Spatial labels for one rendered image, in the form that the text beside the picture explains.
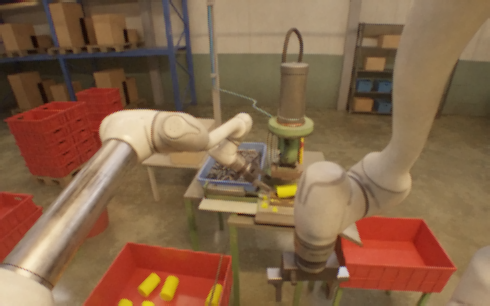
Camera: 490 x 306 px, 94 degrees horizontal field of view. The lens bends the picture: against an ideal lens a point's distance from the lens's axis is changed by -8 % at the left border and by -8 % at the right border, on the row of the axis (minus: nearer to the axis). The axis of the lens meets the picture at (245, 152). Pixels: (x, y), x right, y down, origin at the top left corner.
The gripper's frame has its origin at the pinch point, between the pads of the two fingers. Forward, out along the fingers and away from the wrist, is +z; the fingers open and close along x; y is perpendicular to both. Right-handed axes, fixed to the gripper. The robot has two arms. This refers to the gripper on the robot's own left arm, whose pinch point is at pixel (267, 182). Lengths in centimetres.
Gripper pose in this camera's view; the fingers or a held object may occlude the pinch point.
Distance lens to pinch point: 136.9
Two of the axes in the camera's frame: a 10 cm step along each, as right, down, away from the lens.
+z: 8.3, 5.4, 1.4
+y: 5.4, -7.1, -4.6
